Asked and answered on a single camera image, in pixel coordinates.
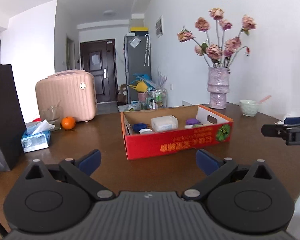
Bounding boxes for blue ribbed lid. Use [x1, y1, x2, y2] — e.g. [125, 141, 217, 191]
[132, 123, 147, 133]

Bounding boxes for white screw cap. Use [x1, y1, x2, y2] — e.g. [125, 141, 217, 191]
[139, 128, 153, 134]

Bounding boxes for crumpled white tissue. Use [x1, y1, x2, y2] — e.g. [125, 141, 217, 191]
[275, 120, 285, 125]

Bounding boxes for pink spoon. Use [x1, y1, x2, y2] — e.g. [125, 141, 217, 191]
[256, 95, 271, 105]

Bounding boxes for pale green bowl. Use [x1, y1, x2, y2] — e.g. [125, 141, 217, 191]
[239, 100, 260, 117]

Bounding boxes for purple lid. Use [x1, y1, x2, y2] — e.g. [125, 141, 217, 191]
[186, 118, 202, 126]

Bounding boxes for orange fruit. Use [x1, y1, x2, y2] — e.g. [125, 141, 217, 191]
[61, 116, 76, 130]

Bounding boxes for blue tissue pack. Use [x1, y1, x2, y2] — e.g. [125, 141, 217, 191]
[21, 120, 55, 153]

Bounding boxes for white rectangular container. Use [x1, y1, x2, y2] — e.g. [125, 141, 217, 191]
[151, 115, 178, 132]

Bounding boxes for clear glass cup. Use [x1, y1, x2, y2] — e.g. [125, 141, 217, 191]
[39, 106, 63, 132]

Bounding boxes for red cardboard box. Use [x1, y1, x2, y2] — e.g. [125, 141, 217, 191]
[120, 105, 234, 160]

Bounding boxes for pink ceramic vase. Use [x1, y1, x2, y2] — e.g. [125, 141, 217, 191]
[207, 67, 230, 109]

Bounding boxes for pink ribbed suitcase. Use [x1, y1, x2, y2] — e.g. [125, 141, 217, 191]
[35, 70, 97, 122]

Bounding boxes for black speaker box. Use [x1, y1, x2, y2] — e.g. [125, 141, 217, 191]
[0, 64, 26, 172]

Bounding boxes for dried pink roses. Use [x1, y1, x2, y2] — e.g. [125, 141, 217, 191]
[177, 8, 257, 71]

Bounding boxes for yellow blue toy pile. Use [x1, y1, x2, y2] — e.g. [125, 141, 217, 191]
[129, 73, 156, 102]

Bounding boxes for dark brown door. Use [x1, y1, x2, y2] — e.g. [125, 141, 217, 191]
[80, 39, 117, 103]

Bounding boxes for grey refrigerator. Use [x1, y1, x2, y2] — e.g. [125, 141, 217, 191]
[123, 33, 151, 104]

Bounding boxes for wire rack with bottles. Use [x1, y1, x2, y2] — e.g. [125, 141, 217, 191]
[147, 68, 168, 109]

